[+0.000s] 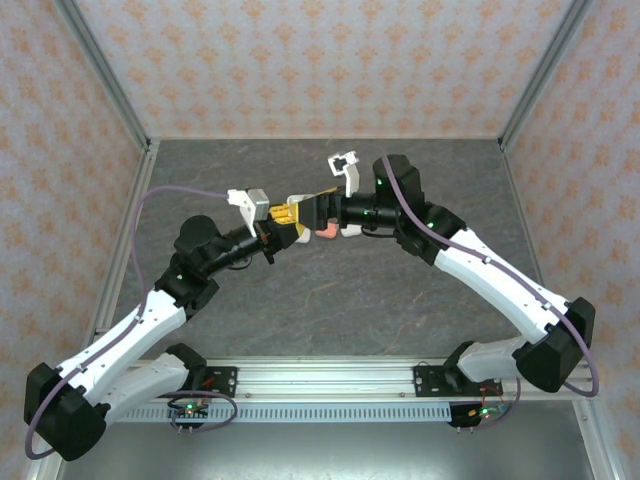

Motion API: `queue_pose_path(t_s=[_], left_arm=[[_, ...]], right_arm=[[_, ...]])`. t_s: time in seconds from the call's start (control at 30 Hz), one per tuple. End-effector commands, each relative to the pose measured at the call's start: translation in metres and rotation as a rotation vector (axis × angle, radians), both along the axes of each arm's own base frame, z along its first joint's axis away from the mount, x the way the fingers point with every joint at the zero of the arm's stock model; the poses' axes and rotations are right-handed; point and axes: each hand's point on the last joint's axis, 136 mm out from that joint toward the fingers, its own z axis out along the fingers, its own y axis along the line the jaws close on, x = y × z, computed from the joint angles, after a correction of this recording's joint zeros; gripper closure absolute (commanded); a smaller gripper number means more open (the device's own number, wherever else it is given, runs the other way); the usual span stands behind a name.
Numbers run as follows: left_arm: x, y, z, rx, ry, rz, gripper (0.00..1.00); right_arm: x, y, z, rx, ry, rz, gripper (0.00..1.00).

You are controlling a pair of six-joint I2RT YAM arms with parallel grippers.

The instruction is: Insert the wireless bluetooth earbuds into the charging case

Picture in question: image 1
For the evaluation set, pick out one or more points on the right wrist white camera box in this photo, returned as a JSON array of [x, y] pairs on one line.
[[350, 175]]

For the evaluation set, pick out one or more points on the aluminium corner post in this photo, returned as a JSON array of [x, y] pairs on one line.
[[102, 70], [545, 70]]

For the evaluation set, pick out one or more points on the grey metal sheet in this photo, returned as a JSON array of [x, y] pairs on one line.
[[325, 450]]

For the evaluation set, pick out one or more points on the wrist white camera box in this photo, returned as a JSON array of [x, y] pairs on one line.
[[350, 175], [257, 202]]

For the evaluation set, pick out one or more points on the aluminium frame leg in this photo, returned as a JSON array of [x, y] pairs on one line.
[[595, 440], [42, 472]]

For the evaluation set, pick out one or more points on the right black-and-white robot arm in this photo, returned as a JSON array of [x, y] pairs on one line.
[[500, 280]]

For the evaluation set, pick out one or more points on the left black-and-white robot arm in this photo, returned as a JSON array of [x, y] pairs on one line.
[[125, 340]]

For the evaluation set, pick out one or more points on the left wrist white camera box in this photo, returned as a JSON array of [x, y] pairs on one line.
[[257, 202]]

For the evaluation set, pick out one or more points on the wide aluminium mounting beam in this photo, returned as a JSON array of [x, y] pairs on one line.
[[325, 380]]

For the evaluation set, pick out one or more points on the pink earbud charging case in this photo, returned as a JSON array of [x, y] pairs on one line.
[[327, 232]]

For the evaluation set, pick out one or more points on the small controller circuit board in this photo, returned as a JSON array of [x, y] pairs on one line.
[[189, 412], [480, 414]]

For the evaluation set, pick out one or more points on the aluminium table side rail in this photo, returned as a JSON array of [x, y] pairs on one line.
[[513, 175], [144, 175]]

